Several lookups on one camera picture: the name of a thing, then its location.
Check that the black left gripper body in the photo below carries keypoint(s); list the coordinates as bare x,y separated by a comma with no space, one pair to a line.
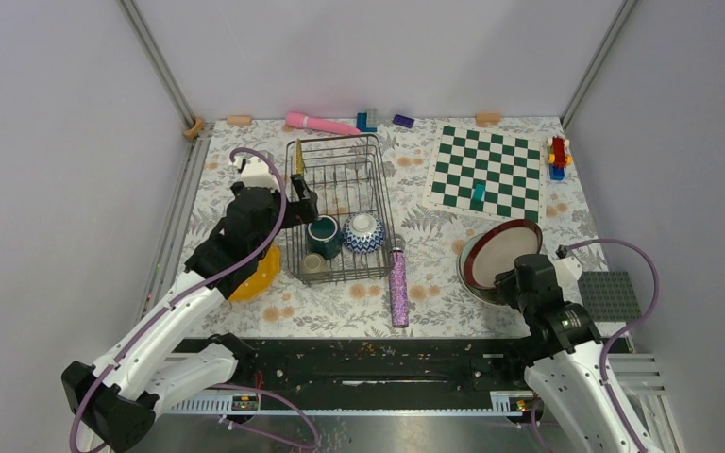
297,212

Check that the green woven bamboo plate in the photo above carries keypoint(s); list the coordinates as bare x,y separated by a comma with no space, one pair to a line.
299,161

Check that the dark green mug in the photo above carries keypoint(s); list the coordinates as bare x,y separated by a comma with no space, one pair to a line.
324,237

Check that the small beige cup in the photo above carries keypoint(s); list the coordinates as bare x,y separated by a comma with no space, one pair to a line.
312,265

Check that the yellow polka dot plate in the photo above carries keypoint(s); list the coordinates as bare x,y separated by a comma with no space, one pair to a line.
263,278

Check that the blue white patterned bowl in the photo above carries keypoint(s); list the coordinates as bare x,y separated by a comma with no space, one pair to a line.
363,233

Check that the purple glitter microphone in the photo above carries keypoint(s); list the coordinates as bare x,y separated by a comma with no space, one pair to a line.
399,297

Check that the mint green plate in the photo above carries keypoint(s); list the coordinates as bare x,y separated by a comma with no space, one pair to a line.
479,263

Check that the black glossy plate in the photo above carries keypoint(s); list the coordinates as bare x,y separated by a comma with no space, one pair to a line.
516,238

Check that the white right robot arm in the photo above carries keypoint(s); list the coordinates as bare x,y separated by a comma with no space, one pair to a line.
569,350

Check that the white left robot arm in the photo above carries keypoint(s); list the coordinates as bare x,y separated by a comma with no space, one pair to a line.
119,396

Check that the pink toy microphone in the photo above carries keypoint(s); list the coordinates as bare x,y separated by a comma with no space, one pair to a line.
303,121

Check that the blue grey toy bricks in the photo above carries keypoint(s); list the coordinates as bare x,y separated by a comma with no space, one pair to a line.
367,121

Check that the left wooden block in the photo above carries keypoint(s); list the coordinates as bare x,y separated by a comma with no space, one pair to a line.
239,120

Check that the purple toy brick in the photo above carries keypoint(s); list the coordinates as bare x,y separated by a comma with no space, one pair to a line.
403,121

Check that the floral table mat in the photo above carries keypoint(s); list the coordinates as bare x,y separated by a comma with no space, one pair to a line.
439,305

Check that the corner wooden block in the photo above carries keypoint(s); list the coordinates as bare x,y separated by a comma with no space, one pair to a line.
193,132

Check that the teal block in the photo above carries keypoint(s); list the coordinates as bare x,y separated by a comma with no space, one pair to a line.
476,202

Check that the right wooden block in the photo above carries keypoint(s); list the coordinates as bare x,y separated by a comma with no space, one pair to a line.
486,119

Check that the green white chessboard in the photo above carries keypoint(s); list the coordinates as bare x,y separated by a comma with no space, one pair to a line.
512,169

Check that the red yellow blue toy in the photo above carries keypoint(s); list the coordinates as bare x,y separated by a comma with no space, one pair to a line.
558,157

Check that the grey lego baseplate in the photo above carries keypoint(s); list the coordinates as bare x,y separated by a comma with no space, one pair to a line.
609,296

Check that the grey wire dish rack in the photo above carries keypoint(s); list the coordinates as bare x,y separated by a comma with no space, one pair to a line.
348,175

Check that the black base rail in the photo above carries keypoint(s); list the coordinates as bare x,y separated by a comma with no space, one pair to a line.
364,377

